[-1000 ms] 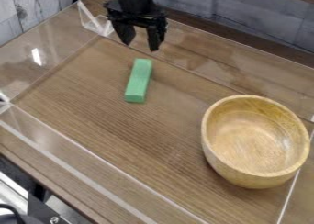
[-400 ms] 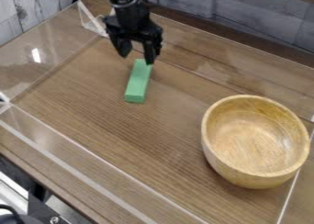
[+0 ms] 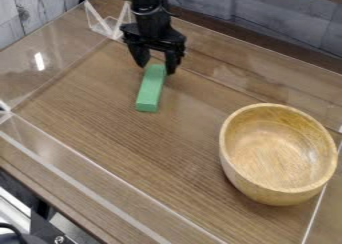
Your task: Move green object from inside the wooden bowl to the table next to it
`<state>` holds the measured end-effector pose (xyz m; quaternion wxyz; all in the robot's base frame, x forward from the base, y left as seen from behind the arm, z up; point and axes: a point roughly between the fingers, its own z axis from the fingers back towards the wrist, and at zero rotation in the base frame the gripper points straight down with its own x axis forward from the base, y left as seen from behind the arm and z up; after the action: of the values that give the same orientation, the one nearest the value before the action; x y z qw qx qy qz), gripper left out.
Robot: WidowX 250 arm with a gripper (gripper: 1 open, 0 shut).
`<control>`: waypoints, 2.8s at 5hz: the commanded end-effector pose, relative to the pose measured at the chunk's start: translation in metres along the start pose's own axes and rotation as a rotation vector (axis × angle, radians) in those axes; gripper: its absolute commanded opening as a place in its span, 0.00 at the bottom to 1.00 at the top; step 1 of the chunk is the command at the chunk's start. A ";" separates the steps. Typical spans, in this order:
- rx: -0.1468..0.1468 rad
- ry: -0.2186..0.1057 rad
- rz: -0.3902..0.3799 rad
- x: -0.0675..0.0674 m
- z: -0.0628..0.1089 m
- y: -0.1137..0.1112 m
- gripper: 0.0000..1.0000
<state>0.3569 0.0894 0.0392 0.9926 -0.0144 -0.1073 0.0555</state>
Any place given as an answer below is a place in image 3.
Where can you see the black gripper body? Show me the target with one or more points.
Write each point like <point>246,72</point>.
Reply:
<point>151,32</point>

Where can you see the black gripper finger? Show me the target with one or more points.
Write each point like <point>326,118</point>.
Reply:
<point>139,51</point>
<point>173,60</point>

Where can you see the green rectangular block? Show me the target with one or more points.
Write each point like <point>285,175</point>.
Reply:
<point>150,90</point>

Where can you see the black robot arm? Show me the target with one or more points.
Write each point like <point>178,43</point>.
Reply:
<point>151,6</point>

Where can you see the wooden bowl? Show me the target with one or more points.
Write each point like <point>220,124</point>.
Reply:
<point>278,154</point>

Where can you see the clear acrylic corner bracket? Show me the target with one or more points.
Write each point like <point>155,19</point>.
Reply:
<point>109,26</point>

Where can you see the clear acrylic barrier wall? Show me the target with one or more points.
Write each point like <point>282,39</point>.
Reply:
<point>137,176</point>

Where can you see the black metal table bracket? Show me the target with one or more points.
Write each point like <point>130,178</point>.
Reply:
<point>45,232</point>

